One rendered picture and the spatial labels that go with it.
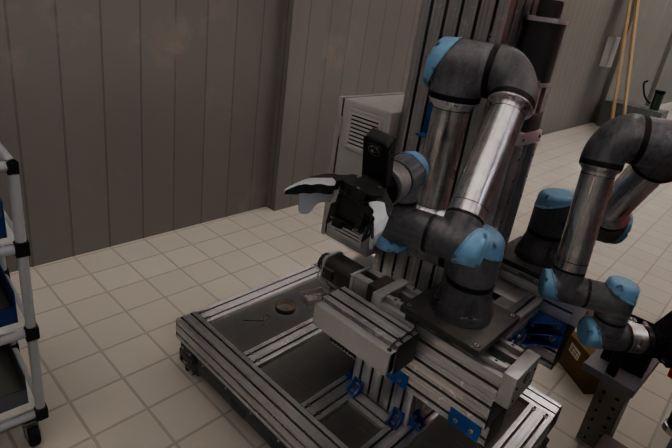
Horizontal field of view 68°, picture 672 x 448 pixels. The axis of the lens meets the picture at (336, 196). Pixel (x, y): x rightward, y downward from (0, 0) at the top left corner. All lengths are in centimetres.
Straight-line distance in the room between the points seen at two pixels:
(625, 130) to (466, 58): 41
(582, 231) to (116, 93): 231
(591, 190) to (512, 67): 39
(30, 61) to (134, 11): 55
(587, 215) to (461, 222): 46
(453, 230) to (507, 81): 33
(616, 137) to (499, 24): 37
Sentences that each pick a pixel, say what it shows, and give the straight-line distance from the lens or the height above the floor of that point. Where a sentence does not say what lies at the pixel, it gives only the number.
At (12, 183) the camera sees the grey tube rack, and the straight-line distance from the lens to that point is 157.
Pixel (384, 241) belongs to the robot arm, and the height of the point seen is 109.
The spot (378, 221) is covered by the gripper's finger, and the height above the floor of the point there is 123.
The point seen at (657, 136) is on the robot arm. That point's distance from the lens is 132.
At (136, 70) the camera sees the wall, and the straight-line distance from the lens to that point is 290.
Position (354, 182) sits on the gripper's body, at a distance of 78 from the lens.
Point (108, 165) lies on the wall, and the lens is 297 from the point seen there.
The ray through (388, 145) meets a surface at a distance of 75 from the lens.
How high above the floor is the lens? 151
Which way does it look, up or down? 22 degrees down
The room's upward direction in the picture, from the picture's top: 8 degrees clockwise
